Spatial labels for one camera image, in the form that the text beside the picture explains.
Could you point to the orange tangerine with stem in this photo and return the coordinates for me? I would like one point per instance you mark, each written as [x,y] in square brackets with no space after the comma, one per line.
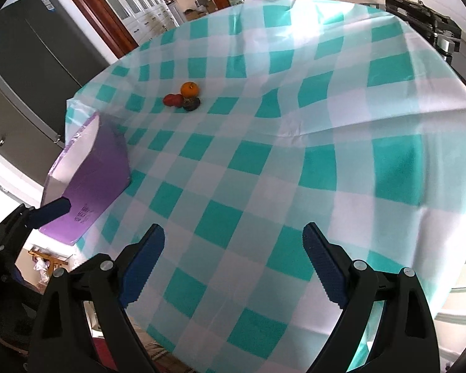
[189,89]

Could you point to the wooden stool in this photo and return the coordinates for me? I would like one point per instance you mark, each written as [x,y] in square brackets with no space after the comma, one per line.
[48,262]

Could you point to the clear plastic bag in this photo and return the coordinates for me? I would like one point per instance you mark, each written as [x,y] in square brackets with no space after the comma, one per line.
[40,267]

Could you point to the dark grey refrigerator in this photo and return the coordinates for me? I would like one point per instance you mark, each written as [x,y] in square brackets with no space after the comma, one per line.
[35,54]

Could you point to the white glass-door cabinet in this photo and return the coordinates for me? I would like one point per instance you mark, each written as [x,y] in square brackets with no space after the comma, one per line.
[143,4]

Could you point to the purple box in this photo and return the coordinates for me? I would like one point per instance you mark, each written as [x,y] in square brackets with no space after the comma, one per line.
[97,178]

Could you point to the brown wooden door frame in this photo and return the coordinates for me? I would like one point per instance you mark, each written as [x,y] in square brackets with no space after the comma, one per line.
[97,7]

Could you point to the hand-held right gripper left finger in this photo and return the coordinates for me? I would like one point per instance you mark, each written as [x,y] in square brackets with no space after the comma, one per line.
[143,264]

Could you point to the dark brown fruit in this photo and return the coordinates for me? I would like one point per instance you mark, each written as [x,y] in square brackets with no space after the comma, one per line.
[192,103]

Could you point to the teal white checked tablecloth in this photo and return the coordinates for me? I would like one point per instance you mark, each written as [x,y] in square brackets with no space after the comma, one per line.
[279,163]

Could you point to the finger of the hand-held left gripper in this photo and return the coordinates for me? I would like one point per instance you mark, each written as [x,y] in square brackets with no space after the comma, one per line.
[52,209]

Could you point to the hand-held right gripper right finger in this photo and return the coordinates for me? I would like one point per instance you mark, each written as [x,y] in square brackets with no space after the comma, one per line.
[326,264]

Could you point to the small red fruit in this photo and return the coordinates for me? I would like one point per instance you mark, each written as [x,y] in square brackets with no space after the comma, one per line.
[178,101]
[169,100]

